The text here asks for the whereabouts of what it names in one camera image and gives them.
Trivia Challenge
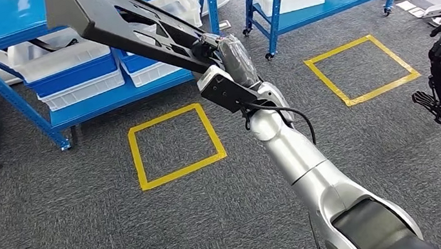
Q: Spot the black plastic plate frame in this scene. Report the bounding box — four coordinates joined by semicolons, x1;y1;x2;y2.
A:
44;0;226;97

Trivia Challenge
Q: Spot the yellow floor tape square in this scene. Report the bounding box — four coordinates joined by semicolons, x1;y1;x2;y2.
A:
300;28;425;113
124;99;231;193

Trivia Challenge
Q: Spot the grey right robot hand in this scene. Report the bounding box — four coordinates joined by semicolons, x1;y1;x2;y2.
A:
190;27;262;97

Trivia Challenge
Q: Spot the blue plastic crate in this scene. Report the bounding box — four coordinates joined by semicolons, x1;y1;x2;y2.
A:
21;51;122;101
112;41;164;77

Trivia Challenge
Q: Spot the white floor plate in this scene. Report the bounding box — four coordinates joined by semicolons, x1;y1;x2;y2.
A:
395;0;417;13

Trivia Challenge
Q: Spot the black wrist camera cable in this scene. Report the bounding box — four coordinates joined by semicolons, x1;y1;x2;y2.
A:
237;91;319;155

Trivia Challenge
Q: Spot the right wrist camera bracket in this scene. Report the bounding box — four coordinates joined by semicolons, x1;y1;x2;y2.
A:
194;58;266;119

